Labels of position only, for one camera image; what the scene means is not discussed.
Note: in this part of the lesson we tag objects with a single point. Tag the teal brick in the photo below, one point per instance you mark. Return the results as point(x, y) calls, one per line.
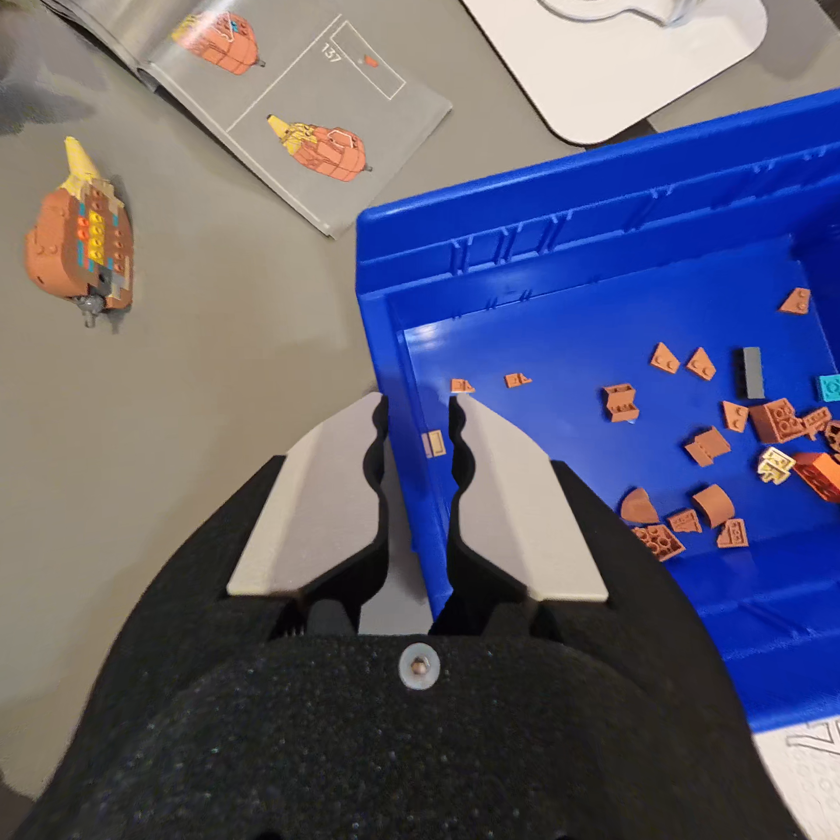
point(829, 388)

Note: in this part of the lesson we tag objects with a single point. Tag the orange brick model body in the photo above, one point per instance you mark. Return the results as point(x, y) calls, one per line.
point(79, 249)

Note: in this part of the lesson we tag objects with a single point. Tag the pale yellow bracket brick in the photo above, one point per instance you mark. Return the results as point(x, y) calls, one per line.
point(775, 464)

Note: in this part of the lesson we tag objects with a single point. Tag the small tan tile brick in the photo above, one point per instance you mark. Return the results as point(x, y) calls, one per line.
point(434, 444)

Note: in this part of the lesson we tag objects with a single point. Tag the dark grey brick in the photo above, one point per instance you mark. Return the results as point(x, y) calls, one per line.
point(753, 374)

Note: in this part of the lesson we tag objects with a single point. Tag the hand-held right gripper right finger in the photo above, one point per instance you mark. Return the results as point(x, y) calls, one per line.
point(525, 518)

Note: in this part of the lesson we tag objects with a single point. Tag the blue plastic bin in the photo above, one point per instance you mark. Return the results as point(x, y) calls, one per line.
point(558, 315)

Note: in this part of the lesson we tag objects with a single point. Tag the white printed sheet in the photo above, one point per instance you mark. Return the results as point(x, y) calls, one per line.
point(804, 781)

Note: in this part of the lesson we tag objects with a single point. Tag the white monitor stand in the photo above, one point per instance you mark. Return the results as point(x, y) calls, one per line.
point(623, 65)

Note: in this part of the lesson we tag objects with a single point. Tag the pile of orange bricks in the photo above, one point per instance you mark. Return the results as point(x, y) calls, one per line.
point(778, 420)

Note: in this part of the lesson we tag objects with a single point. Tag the grey instruction booklet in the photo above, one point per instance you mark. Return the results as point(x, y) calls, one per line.
point(315, 98)

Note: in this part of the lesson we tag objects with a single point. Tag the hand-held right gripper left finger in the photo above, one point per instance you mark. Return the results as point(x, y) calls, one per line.
point(308, 512)

